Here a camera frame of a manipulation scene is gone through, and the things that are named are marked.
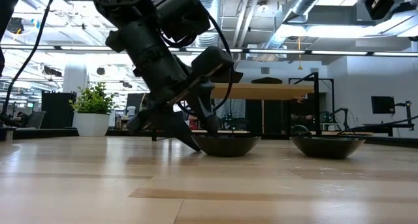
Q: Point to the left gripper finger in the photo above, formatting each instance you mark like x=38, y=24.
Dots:
x=176, y=127
x=204, y=109

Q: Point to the black background robot arm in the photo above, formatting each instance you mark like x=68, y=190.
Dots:
x=343, y=112

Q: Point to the large black monitor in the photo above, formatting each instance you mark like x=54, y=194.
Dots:
x=135, y=101

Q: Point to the wooden shelf riser black legs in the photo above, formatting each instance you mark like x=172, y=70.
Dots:
x=267, y=90

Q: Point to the green plant in white pot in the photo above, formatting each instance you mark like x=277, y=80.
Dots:
x=93, y=101

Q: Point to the long ceiling light strip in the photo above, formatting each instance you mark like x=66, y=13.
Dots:
x=277, y=51

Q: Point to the person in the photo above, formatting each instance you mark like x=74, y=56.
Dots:
x=302, y=113

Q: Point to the dark domed object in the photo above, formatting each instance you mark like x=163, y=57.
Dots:
x=300, y=131

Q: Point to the black cabinet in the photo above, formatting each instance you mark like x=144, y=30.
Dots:
x=57, y=109

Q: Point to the white ceiling sensor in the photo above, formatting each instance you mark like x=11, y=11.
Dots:
x=263, y=6

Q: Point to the small black monitor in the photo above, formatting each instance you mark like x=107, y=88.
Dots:
x=382, y=104

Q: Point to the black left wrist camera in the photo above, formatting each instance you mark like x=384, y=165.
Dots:
x=212, y=62

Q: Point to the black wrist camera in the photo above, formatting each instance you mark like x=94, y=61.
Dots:
x=212, y=62
x=379, y=2

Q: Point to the corrugated silver flexible duct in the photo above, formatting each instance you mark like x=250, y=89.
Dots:
x=209, y=38

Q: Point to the grey wall vent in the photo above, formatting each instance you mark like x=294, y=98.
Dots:
x=265, y=70

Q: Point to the silver spiral ceiling duct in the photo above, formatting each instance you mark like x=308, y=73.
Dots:
x=305, y=0

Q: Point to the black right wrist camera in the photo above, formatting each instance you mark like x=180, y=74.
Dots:
x=379, y=2

